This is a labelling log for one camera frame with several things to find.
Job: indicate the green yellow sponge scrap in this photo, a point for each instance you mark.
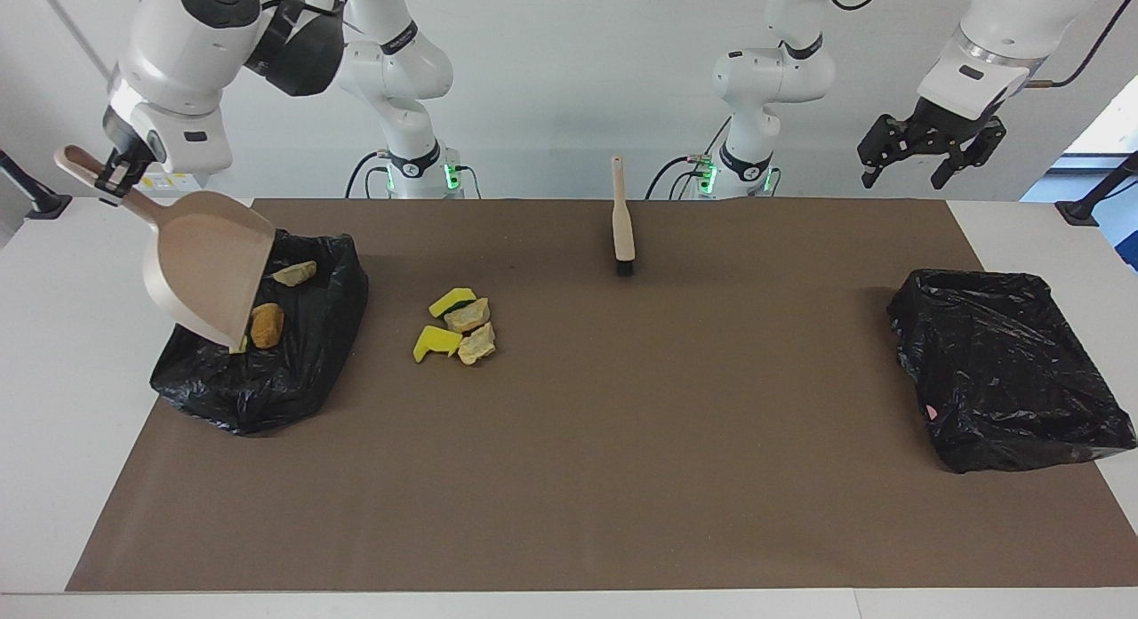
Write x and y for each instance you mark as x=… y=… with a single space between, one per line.
x=242 y=344

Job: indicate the beige hand brush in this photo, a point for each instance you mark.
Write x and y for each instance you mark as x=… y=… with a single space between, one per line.
x=622 y=232

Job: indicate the black bin bag pink mark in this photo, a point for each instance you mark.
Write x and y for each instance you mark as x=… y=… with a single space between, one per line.
x=1005 y=379

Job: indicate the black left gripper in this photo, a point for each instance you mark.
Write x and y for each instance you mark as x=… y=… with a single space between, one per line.
x=947 y=121

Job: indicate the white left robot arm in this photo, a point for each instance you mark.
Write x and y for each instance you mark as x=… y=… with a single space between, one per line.
x=773 y=72

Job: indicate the beige plastic dustpan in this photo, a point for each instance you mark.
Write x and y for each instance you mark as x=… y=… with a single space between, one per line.
x=209 y=263

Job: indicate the yellow notched sponge piece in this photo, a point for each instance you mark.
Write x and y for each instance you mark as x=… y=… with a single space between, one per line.
x=434 y=340

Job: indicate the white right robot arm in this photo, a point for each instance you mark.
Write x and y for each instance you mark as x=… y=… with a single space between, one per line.
x=400 y=68

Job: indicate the beige foam chunk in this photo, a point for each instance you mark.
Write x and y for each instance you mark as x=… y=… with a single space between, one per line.
x=478 y=343
x=468 y=317

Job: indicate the yellow green sponge wedge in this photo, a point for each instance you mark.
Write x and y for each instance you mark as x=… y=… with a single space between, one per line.
x=452 y=300

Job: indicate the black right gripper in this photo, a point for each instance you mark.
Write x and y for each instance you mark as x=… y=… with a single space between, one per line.
x=129 y=143

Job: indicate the white wall socket box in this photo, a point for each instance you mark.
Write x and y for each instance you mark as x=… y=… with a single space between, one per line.
x=178 y=183

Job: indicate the brown table mat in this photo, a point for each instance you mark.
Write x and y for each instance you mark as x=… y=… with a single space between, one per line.
x=569 y=530

